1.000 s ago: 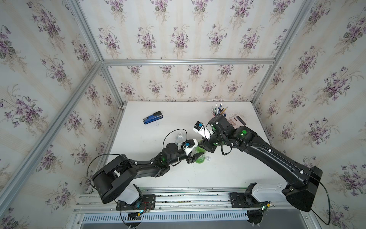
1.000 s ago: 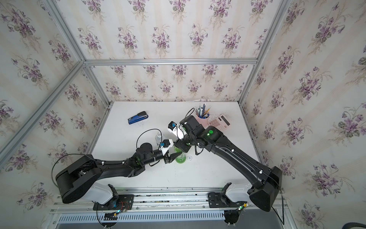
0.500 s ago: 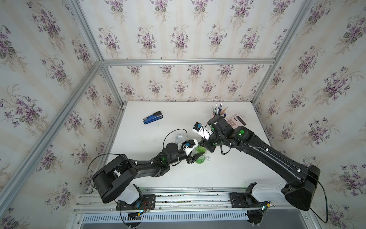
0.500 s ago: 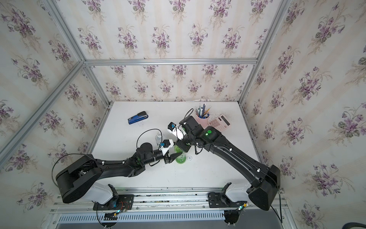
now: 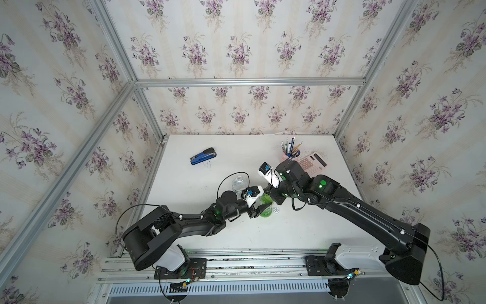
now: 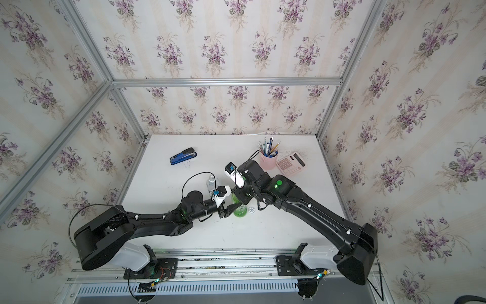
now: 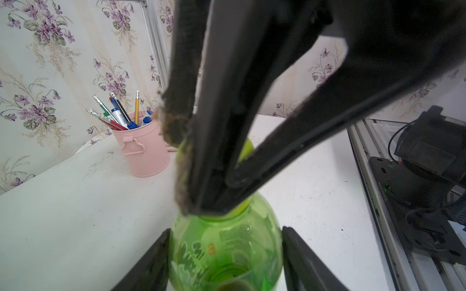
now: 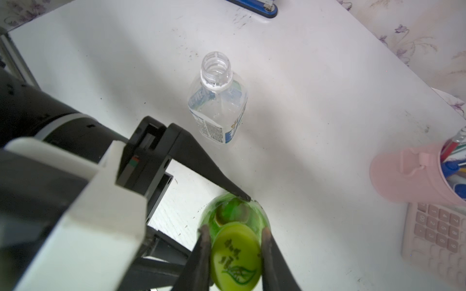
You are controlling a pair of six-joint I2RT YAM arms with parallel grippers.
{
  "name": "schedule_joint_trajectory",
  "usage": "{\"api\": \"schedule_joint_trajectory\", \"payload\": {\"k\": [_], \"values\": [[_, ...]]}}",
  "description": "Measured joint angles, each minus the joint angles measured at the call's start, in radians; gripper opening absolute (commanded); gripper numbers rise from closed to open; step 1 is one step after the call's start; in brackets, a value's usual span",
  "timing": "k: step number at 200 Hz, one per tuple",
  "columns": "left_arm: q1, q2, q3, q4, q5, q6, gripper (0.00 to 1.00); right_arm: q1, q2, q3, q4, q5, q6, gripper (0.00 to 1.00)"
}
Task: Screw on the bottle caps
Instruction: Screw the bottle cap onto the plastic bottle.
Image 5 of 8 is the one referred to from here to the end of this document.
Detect green plastic bottle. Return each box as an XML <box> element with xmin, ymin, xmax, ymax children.
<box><xmin>258</xmin><ymin>194</ymin><xmax>274</xmax><ymax>218</ymax></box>

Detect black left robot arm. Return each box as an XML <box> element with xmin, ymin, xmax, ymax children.
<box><xmin>121</xmin><ymin>186</ymin><xmax>268</xmax><ymax>271</ymax></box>

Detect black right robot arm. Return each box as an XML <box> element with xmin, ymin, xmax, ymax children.
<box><xmin>258</xmin><ymin>160</ymin><xmax>430</xmax><ymax>286</ymax></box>

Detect clear plastic water bottle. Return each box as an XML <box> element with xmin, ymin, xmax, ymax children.
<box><xmin>232</xmin><ymin>174</ymin><xmax>248</xmax><ymax>198</ymax></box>

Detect pink pen holder cup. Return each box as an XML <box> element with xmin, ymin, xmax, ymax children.
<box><xmin>280</xmin><ymin>151</ymin><xmax>301</xmax><ymax>162</ymax></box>

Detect pink calculator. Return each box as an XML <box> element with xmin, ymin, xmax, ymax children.
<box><xmin>297</xmin><ymin>152</ymin><xmax>327</xmax><ymax>177</ymax></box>

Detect pens in pink cup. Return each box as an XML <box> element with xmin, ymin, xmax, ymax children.
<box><xmin>282</xmin><ymin>137</ymin><xmax>302</xmax><ymax>158</ymax></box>

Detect blue black stapler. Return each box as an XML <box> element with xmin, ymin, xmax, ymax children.
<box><xmin>190</xmin><ymin>148</ymin><xmax>217</xmax><ymax>165</ymax></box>

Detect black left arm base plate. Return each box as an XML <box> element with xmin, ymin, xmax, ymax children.
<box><xmin>154</xmin><ymin>258</ymin><xmax>208</xmax><ymax>280</ymax></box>

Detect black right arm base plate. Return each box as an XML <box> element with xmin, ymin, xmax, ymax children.
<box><xmin>305</xmin><ymin>243</ymin><xmax>360</xmax><ymax>280</ymax></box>

